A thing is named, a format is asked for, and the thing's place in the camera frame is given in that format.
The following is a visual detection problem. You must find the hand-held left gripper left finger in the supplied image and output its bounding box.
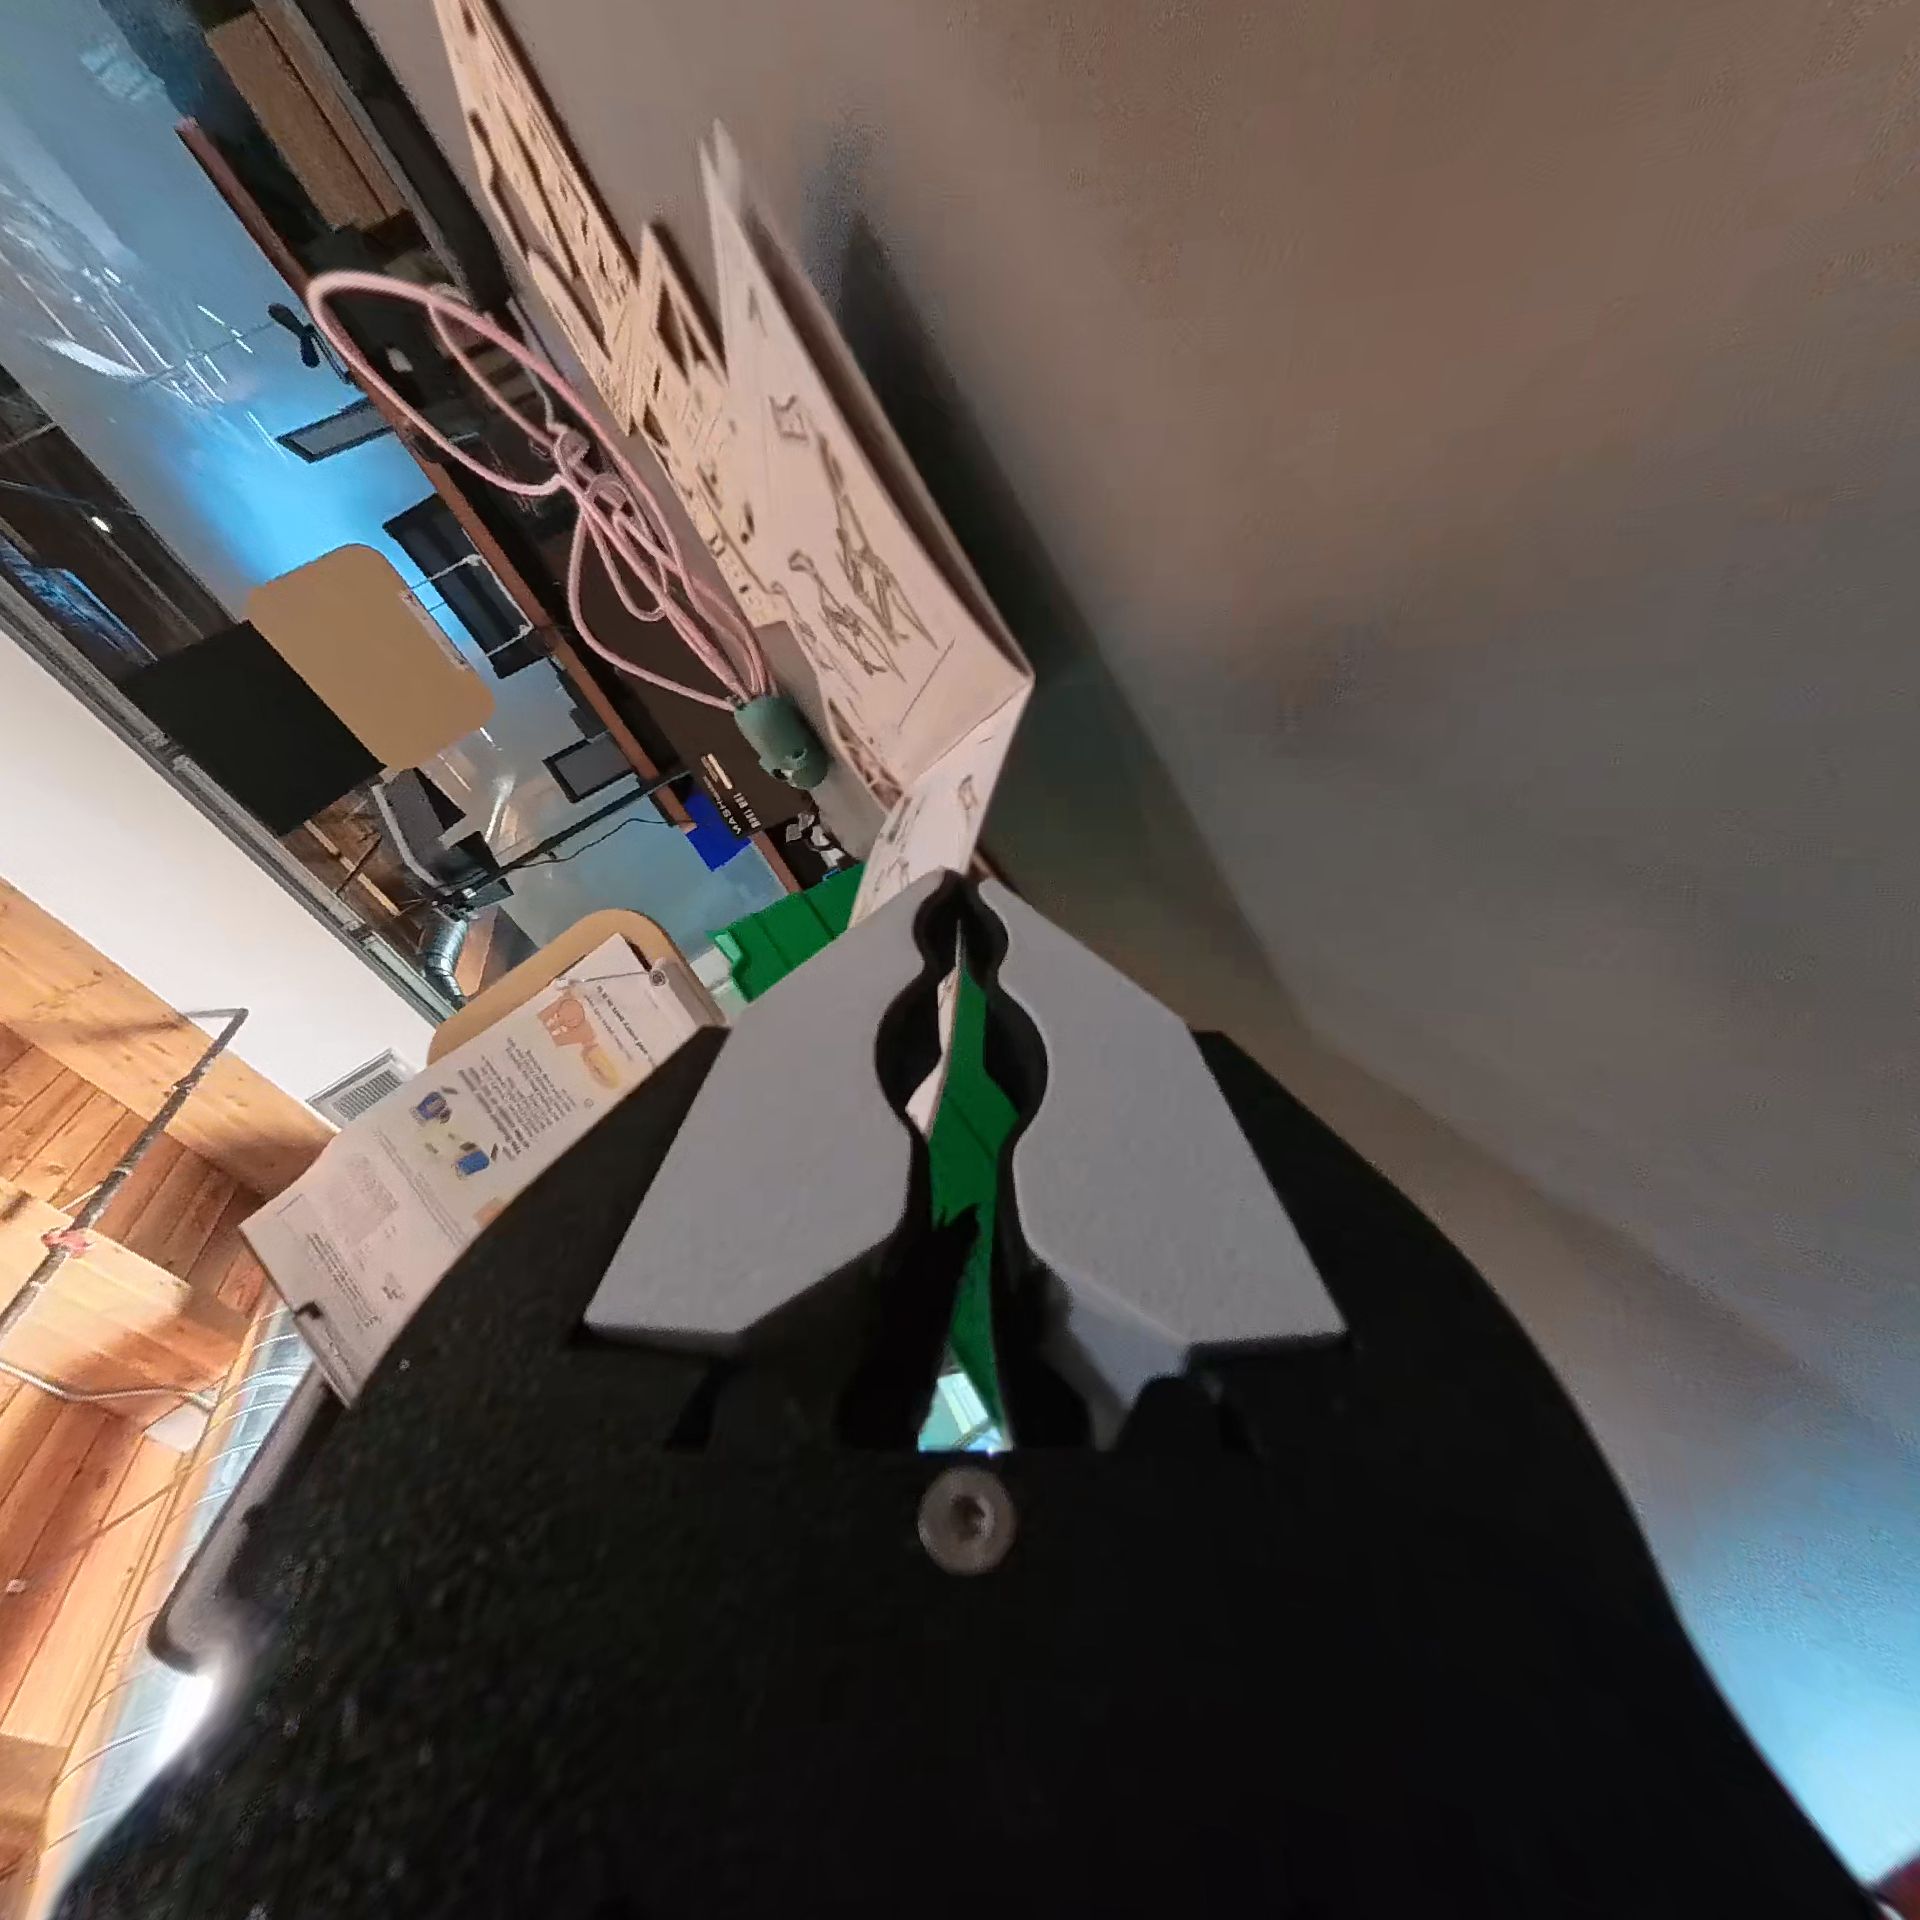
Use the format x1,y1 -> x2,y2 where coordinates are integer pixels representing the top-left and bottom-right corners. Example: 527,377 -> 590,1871
583,871 -> 952,1355

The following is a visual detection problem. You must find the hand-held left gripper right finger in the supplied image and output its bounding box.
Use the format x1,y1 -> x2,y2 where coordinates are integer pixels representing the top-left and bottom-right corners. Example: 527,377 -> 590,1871
979,881 -> 1347,1444

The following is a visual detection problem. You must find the green plastic bin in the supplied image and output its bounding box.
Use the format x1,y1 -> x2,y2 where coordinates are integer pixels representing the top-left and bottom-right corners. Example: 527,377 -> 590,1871
708,861 -> 1044,1426

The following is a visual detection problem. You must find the printed paper sheet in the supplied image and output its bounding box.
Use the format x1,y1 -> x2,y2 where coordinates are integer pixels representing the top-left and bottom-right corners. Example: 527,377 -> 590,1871
240,933 -> 728,1403

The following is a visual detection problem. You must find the printed instruction booklet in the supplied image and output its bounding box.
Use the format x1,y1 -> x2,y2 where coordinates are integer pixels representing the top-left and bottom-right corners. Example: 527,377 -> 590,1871
698,118 -> 1037,910

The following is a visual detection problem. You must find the laser-cut wooden sheet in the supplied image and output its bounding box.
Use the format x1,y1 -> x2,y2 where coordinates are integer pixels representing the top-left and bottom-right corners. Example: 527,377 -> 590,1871
598,223 -> 735,452
432,0 -> 646,394

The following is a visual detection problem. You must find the stack of cardboard boxes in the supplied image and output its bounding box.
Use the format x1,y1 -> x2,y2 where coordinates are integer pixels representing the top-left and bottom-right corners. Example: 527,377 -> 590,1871
202,0 -> 436,226

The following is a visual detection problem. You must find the silver air duct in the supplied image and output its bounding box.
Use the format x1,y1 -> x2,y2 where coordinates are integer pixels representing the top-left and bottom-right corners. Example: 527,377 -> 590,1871
404,911 -> 527,1022

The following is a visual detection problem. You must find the white wall vent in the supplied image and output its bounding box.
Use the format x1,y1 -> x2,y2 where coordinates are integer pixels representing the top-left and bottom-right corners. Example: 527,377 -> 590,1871
306,1046 -> 414,1126

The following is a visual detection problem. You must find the pink cable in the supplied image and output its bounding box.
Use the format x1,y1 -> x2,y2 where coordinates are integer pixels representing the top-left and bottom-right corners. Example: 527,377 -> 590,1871
303,270 -> 767,707

